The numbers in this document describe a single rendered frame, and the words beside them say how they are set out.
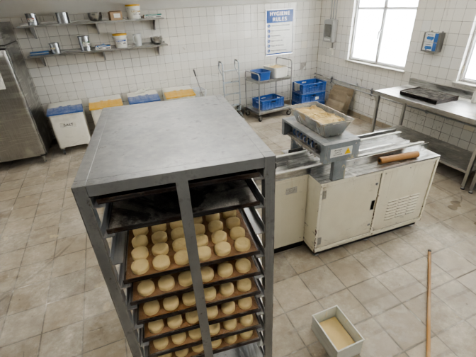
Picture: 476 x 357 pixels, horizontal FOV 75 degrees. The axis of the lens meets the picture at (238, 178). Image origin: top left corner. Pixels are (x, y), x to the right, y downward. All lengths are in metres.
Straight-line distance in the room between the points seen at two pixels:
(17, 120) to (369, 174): 4.90
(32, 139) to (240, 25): 4.24
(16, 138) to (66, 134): 0.70
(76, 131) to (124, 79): 1.32
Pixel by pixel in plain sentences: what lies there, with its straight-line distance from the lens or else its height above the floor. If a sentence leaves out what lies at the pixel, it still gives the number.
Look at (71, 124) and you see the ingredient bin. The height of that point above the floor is 0.51.
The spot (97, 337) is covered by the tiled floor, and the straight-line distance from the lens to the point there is 2.84.
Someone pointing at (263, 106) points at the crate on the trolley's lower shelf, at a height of 0.28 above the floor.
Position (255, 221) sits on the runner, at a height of 1.58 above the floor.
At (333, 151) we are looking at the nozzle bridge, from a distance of 2.52.
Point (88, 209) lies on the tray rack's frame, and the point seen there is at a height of 1.76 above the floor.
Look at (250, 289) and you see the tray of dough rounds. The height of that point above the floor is 1.31.
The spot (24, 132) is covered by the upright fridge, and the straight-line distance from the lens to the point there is 5.76.
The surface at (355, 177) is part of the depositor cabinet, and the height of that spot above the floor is 0.82.
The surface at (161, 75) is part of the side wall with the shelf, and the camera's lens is 6.44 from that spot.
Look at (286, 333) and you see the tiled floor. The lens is 2.60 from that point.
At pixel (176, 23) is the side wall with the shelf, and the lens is 6.41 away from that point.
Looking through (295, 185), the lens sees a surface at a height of 0.75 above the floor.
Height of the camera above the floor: 2.16
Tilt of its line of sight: 30 degrees down
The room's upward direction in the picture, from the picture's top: 3 degrees counter-clockwise
